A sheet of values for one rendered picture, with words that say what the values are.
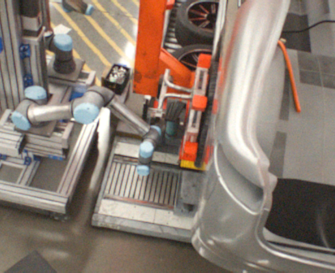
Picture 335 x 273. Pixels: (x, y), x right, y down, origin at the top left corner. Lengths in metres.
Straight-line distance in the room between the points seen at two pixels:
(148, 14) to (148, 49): 0.27
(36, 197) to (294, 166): 1.67
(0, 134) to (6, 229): 0.77
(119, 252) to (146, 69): 1.25
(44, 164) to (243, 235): 1.84
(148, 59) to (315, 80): 1.09
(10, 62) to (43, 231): 1.20
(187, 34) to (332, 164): 1.97
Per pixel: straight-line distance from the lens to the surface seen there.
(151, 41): 3.33
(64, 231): 3.53
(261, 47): 2.19
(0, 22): 2.87
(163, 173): 3.82
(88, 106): 2.53
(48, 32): 3.27
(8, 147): 3.05
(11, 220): 3.62
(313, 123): 3.01
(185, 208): 3.46
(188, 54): 4.11
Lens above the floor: 3.01
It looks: 47 degrees down
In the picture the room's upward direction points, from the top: 9 degrees clockwise
